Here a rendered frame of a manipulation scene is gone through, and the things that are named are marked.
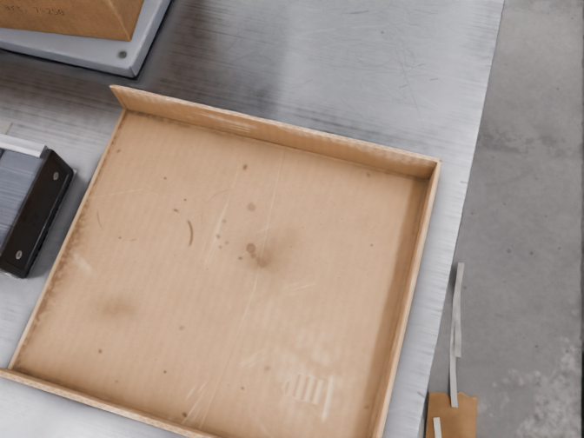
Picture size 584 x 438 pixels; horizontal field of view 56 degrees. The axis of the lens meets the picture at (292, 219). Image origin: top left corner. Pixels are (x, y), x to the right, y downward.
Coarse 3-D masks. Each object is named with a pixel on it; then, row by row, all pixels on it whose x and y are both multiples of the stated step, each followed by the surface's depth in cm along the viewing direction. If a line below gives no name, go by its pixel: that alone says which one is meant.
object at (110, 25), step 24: (0, 0) 51; (24, 0) 50; (48, 0) 50; (72, 0) 49; (96, 0) 49; (120, 0) 50; (0, 24) 55; (24, 24) 54; (48, 24) 53; (72, 24) 53; (96, 24) 52; (120, 24) 52
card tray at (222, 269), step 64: (128, 128) 52; (192, 128) 52; (256, 128) 49; (128, 192) 50; (192, 192) 50; (256, 192) 49; (320, 192) 49; (384, 192) 49; (64, 256) 48; (128, 256) 48; (192, 256) 48; (256, 256) 47; (320, 256) 47; (384, 256) 47; (64, 320) 46; (128, 320) 46; (192, 320) 46; (256, 320) 45; (320, 320) 45; (384, 320) 45; (64, 384) 45; (128, 384) 44; (192, 384) 44; (256, 384) 44; (320, 384) 43; (384, 384) 42
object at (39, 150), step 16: (0, 144) 48; (16, 144) 47; (32, 144) 47; (48, 160) 47; (48, 176) 48; (64, 176) 50; (32, 192) 46; (48, 192) 48; (32, 208) 47; (48, 208) 49; (16, 224) 45; (32, 224) 47; (48, 224) 49; (16, 240) 46; (32, 240) 48; (0, 256) 44; (16, 256) 46; (32, 256) 48; (0, 272) 47; (16, 272) 47
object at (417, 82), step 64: (192, 0) 58; (256, 0) 57; (320, 0) 57; (384, 0) 56; (448, 0) 56; (0, 64) 56; (64, 64) 56; (192, 64) 55; (256, 64) 55; (320, 64) 54; (384, 64) 54; (448, 64) 53; (64, 128) 53; (320, 128) 52; (384, 128) 51; (448, 128) 51; (64, 192) 51; (448, 192) 49; (448, 256) 47; (0, 320) 47; (0, 384) 45
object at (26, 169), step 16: (0, 160) 47; (16, 160) 47; (32, 160) 47; (0, 176) 46; (16, 176) 46; (32, 176) 46; (0, 192) 46; (16, 192) 46; (0, 208) 45; (16, 208) 45; (0, 224) 45; (0, 240) 44
